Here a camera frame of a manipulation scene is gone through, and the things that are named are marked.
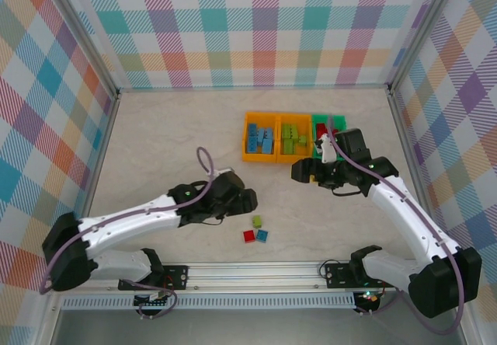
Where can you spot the small blue lego brick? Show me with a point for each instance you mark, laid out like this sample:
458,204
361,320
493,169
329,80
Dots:
262,235

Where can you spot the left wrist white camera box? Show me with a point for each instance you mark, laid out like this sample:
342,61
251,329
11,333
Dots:
227,171

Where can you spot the green plastic bin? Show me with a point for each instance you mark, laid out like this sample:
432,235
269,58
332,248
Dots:
340,119

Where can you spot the aluminium side rail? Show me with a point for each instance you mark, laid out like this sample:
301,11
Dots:
402,127
108,127

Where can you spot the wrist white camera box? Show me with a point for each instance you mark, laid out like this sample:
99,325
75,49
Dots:
325,148
227,171

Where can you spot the small red lego brick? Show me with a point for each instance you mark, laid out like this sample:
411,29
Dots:
320,129
249,236

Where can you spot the aluminium frame post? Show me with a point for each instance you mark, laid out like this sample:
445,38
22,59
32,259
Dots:
419,30
86,30

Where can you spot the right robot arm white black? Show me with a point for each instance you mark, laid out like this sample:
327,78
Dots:
446,283

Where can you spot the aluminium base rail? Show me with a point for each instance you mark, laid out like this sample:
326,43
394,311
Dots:
252,273

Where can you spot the small circuit board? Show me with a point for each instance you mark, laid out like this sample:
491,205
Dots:
149,303
370,298

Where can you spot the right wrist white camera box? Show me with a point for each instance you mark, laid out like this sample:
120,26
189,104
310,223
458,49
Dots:
325,148

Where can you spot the small green lego brick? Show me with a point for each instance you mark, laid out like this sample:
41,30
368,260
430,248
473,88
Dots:
256,221
302,140

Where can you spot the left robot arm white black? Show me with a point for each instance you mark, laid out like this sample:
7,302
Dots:
66,255

